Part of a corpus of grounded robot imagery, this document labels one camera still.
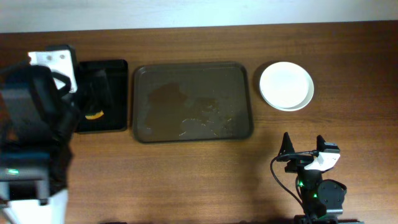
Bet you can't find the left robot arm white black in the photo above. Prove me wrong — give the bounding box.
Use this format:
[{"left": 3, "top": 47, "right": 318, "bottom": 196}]
[{"left": 1, "top": 45, "right": 91, "bottom": 223}]

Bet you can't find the black tray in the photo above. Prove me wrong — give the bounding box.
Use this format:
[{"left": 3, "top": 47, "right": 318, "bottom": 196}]
[{"left": 76, "top": 59, "right": 129, "bottom": 134}]

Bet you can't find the cream white plate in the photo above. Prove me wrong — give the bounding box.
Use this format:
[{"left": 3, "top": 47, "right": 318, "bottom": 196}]
[{"left": 259, "top": 61, "right": 312, "bottom": 109}]

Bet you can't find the yellow green sponge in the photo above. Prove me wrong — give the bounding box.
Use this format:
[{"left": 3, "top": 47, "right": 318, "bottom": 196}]
[{"left": 85, "top": 110, "right": 104, "bottom": 120}]

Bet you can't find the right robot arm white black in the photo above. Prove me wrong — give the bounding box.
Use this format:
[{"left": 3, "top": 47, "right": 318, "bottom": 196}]
[{"left": 274, "top": 133, "right": 347, "bottom": 224}]

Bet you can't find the brown serving tray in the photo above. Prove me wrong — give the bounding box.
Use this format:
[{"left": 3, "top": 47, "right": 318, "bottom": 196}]
[{"left": 131, "top": 62, "right": 254, "bottom": 144}]

